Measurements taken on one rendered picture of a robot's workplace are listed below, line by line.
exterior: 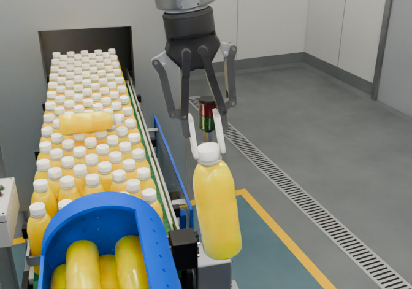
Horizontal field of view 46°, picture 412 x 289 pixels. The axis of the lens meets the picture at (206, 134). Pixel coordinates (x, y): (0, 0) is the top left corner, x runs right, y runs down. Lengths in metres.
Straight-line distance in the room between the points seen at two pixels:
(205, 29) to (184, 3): 0.05
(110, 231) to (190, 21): 0.62
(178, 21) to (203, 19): 0.04
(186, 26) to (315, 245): 2.43
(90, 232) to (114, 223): 0.06
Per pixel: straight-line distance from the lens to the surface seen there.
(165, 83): 0.75
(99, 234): 1.18
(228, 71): 0.76
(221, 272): 1.52
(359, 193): 3.59
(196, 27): 0.71
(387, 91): 5.18
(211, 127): 1.56
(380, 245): 3.13
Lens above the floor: 1.81
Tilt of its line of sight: 25 degrees down
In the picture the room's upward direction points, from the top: straight up
